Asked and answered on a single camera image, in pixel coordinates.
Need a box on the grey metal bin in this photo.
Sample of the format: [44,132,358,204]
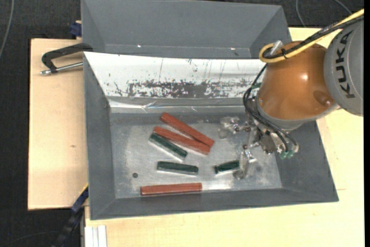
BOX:
[80,0,340,221]

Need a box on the dark green flat block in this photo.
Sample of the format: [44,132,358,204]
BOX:
[148,132,188,162]
[156,160,200,176]
[213,160,241,175]

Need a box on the red-brown flat block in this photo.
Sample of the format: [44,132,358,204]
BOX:
[153,126,212,156]
[140,182,204,197]
[160,112,216,148]

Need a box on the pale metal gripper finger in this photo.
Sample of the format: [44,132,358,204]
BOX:
[232,149,258,180]
[218,116,251,139]

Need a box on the pale wood flat board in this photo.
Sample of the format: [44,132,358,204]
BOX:
[27,37,89,211]

